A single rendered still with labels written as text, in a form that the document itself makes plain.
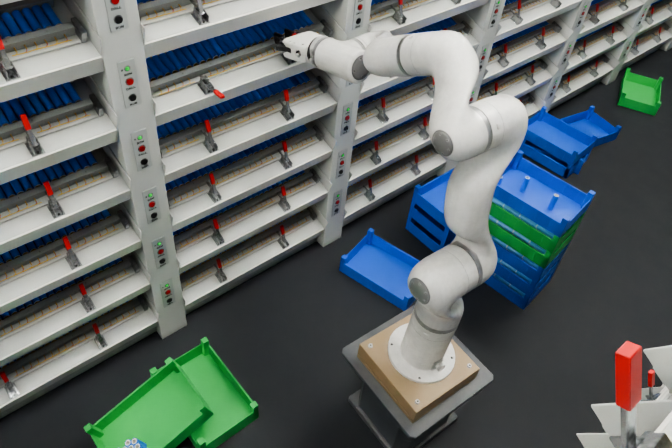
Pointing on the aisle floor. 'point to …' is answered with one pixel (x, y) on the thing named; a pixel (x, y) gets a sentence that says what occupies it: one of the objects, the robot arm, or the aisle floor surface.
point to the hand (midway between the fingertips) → (284, 37)
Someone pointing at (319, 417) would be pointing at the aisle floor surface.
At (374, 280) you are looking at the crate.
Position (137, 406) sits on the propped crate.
